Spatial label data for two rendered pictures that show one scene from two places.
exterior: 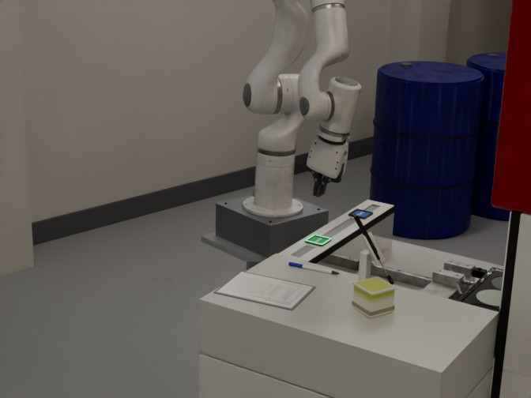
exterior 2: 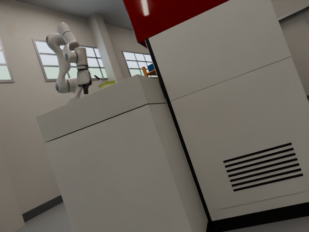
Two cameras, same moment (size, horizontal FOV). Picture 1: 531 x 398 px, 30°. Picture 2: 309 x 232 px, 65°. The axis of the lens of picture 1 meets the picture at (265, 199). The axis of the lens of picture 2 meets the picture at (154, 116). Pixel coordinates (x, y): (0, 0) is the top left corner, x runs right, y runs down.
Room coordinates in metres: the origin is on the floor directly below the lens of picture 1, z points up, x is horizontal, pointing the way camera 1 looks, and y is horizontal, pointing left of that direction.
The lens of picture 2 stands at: (0.76, -0.11, 0.71)
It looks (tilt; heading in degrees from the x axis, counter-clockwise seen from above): 2 degrees up; 346
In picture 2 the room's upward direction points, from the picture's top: 19 degrees counter-clockwise
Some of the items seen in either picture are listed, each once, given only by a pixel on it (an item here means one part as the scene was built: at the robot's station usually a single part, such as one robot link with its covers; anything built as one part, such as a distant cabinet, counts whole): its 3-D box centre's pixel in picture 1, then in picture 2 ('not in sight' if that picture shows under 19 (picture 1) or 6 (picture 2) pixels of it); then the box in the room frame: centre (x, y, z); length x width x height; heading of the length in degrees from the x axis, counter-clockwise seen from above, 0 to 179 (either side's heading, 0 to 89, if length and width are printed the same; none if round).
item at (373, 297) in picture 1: (373, 297); (108, 88); (2.12, -0.26, 1.00); 0.07 x 0.07 x 0.07; 32
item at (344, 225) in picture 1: (337, 250); not in sight; (2.67, -0.22, 0.89); 0.55 x 0.09 x 0.14; 148
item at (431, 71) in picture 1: (468, 140); not in sight; (5.45, -1.15, 0.44); 1.20 x 0.74 x 0.88; 134
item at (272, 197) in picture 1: (274, 179); not in sight; (2.93, -0.03, 1.02); 0.19 x 0.19 x 0.18
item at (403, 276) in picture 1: (441, 286); not in sight; (2.56, -0.50, 0.84); 0.50 x 0.02 x 0.03; 58
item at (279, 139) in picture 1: (288, 112); (74, 91); (2.95, -0.06, 1.23); 0.19 x 0.12 x 0.24; 111
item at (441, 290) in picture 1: (436, 297); not in sight; (2.42, -0.46, 0.87); 0.36 x 0.08 x 0.03; 148
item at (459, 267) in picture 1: (459, 268); not in sight; (2.55, -0.55, 0.89); 0.08 x 0.03 x 0.03; 58
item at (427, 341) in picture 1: (346, 332); (104, 109); (2.15, -0.20, 0.89); 0.62 x 0.35 x 0.14; 58
